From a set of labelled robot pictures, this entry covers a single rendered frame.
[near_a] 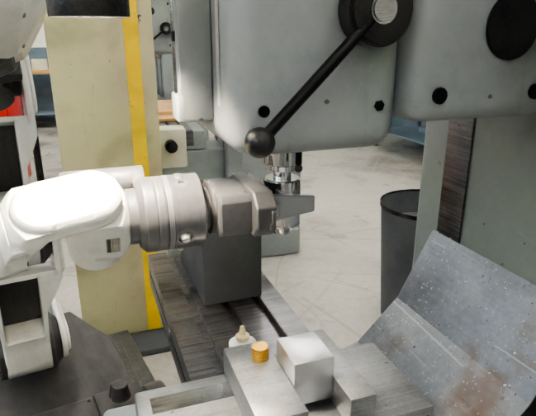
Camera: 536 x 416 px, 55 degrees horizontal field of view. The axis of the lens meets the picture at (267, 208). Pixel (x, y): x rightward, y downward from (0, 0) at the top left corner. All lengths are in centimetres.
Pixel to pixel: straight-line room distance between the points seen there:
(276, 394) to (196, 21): 42
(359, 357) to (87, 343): 104
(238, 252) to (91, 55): 147
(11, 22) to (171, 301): 57
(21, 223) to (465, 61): 48
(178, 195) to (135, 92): 175
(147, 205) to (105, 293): 201
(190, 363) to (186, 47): 52
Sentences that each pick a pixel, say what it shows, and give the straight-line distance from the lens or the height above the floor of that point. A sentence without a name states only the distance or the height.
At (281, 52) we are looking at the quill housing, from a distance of 52.
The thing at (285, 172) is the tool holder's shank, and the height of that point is 127.
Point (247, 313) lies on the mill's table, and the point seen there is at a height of 92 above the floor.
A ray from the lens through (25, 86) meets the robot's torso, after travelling 116.
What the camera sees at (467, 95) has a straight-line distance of 61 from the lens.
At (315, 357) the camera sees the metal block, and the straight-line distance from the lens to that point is 65.
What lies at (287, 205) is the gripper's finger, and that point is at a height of 124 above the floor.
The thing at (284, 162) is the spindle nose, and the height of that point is 129.
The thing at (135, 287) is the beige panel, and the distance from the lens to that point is 258.
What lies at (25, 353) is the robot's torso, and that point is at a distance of 141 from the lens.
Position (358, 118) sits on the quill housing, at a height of 135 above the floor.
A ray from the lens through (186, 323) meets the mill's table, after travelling 99.
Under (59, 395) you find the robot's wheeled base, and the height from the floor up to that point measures 57.
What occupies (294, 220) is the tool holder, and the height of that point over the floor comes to 121.
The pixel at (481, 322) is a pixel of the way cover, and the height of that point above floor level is 100.
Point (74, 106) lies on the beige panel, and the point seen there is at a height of 114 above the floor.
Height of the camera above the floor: 143
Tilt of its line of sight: 19 degrees down
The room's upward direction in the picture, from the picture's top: straight up
